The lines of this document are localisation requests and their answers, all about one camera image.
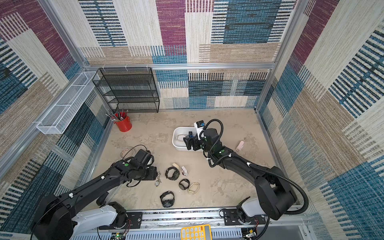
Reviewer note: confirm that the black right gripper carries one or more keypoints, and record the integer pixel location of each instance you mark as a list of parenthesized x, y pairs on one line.
[(188, 141)]

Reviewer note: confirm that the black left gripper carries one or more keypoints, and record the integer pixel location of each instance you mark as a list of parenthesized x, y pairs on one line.
[(153, 173)]

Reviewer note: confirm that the cream round face watch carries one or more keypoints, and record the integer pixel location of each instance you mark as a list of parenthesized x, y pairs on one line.
[(180, 138)]

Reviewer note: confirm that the silver metal link watch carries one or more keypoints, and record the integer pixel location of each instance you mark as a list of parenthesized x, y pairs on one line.
[(158, 180)]

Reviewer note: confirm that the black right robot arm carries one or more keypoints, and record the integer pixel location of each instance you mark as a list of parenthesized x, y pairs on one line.
[(275, 194)]

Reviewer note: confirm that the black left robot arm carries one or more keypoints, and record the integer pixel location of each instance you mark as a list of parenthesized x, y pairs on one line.
[(62, 217)]

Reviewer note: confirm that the white plastic storage box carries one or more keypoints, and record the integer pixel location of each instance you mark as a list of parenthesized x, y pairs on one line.
[(181, 146)]

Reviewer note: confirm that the large black sport watch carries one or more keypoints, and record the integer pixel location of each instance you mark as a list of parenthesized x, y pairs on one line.
[(172, 173)]

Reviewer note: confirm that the black chunky watch front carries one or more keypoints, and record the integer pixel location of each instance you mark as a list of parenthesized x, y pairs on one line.
[(167, 199)]

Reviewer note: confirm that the rose gold white watch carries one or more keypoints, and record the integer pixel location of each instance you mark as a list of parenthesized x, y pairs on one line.
[(184, 171)]

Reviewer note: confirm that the black slim band watch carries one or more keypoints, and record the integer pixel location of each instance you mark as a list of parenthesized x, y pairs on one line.
[(184, 184)]

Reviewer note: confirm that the red pen cup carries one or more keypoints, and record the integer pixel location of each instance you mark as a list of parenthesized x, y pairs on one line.
[(125, 124)]

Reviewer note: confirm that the yellow keypad pendant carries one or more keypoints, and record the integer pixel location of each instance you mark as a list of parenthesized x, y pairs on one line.
[(200, 232)]

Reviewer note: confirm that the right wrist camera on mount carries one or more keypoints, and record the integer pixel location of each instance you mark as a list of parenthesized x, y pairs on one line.
[(199, 126)]

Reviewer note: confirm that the beige strap steel watch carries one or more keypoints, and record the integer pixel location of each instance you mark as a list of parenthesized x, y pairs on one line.
[(176, 166)]

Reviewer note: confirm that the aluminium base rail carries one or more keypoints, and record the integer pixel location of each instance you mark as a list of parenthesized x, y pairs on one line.
[(167, 225)]

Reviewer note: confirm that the black wire shelf rack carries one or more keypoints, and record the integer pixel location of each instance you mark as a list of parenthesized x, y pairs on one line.
[(127, 89)]

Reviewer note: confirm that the white mesh wall basket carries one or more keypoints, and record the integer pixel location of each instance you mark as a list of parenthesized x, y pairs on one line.
[(58, 118)]

